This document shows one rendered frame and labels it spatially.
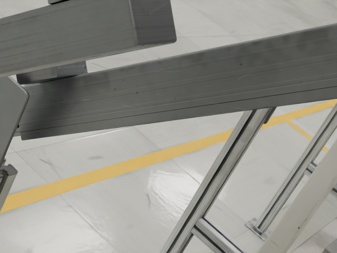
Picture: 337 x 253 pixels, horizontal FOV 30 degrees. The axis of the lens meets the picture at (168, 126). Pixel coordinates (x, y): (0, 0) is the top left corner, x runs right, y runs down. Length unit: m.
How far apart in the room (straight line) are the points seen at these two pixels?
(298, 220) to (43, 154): 0.82
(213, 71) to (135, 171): 1.59
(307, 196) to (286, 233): 0.13
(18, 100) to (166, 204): 1.43
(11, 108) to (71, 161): 1.36
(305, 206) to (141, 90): 1.14
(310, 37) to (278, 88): 0.05
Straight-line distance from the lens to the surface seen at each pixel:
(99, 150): 2.17
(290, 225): 1.76
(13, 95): 0.69
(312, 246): 1.00
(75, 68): 0.69
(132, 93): 0.64
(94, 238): 1.79
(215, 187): 1.43
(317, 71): 0.54
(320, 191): 1.70
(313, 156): 2.09
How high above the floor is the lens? 1.07
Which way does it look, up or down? 25 degrees down
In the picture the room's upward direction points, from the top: 29 degrees clockwise
